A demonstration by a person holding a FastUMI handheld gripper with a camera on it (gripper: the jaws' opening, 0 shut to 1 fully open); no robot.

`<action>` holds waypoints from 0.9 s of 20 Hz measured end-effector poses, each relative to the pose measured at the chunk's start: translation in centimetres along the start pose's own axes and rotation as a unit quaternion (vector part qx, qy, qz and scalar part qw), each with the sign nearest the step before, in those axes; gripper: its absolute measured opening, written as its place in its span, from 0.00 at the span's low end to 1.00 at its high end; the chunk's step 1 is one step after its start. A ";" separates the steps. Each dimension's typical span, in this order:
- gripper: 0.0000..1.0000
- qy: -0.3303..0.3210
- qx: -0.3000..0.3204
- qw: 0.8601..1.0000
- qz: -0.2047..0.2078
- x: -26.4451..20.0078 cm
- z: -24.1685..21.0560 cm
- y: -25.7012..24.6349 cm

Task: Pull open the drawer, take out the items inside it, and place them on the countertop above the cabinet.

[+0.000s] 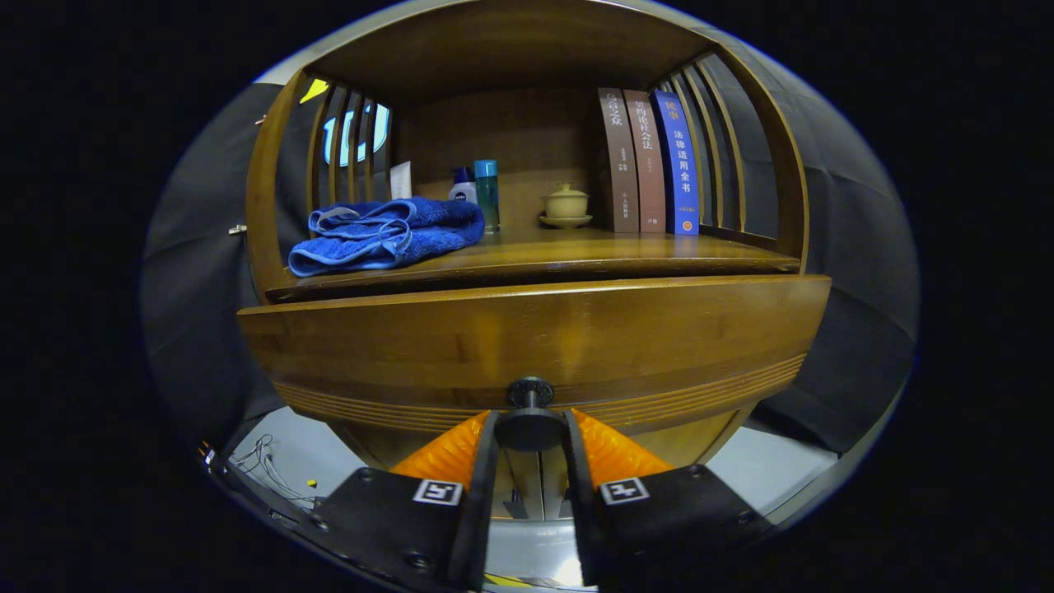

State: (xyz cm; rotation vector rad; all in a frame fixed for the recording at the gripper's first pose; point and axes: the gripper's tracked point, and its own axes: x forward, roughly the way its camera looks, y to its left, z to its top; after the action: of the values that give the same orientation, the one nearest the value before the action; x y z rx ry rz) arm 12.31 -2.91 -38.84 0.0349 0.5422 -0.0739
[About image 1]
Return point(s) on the white tube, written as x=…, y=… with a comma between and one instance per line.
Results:
x=401, y=181

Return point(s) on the teal bottle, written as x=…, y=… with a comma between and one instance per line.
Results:
x=487, y=198

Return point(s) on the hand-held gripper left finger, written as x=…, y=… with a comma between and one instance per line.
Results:
x=482, y=511

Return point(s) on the beige saucer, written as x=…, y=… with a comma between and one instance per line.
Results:
x=566, y=221

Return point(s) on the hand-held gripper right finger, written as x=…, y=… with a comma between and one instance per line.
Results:
x=580, y=511

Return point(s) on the wooden countertop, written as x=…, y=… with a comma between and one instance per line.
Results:
x=576, y=251

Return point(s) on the reddish brown book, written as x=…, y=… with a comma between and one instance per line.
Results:
x=646, y=165

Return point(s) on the wooden drawer with black knob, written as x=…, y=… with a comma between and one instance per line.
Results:
x=412, y=346

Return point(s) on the blue folded towel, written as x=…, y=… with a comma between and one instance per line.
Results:
x=387, y=239

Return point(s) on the white bottle with blue cap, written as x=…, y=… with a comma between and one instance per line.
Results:
x=463, y=189

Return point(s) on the wooden cabinet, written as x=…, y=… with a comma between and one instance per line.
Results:
x=510, y=49

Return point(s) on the beige lidded teacup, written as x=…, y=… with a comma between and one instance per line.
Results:
x=566, y=202

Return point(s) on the dark brown book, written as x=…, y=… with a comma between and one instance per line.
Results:
x=617, y=165

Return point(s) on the blue book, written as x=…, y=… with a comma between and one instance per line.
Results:
x=679, y=165

